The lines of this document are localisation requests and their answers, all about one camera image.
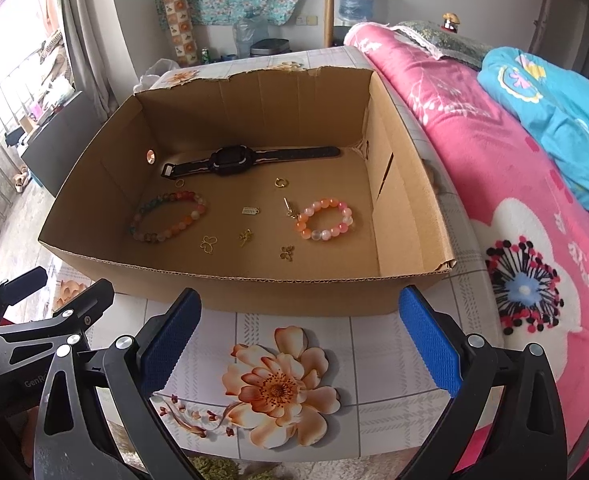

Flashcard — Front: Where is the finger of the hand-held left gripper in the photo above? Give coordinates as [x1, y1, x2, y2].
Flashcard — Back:
[0, 266, 49, 319]
[0, 279, 116, 357]

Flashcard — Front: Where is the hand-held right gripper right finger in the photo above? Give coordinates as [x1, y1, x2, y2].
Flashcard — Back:
[399, 285, 570, 480]

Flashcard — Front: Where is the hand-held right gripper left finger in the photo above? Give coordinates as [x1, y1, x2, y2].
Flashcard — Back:
[33, 287, 205, 480]

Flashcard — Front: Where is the cardboard box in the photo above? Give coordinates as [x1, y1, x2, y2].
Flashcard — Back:
[38, 66, 458, 317]

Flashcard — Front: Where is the multicolour beaded bracelet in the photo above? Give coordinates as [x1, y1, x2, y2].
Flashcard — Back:
[128, 189, 208, 242]

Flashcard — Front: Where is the floral tablecloth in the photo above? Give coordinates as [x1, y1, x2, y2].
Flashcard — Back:
[52, 46, 505, 463]

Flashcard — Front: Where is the green fuzzy cloth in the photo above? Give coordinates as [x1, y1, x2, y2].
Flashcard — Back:
[189, 455, 285, 480]

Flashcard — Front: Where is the black board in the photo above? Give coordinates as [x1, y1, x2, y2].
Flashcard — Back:
[21, 89, 115, 197]

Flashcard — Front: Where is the black smartwatch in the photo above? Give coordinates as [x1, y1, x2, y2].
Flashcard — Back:
[161, 145, 341, 179]

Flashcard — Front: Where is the white plastic bag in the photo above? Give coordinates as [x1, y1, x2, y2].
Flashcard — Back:
[133, 58, 181, 93]

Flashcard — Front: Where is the grey curtain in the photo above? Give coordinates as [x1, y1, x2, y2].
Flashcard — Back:
[54, 0, 125, 126]

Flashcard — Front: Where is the blue quilt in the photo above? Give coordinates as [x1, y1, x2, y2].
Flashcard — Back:
[477, 46, 589, 218]

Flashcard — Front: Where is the rolled floral mat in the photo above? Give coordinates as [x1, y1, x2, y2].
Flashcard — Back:
[162, 0, 198, 67]

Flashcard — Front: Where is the green patterned pillow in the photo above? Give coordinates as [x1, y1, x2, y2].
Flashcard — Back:
[392, 20, 498, 72]

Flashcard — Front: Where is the grey rice cooker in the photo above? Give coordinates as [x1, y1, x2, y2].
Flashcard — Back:
[249, 38, 291, 57]

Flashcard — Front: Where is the clear empty water jug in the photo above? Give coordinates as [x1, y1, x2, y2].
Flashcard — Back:
[233, 10, 270, 58]

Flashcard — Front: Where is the wooden chair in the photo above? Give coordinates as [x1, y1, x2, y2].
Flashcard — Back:
[309, 0, 348, 48]

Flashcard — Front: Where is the pink orange beaded bracelet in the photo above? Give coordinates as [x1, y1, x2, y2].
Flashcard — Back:
[296, 198, 356, 242]

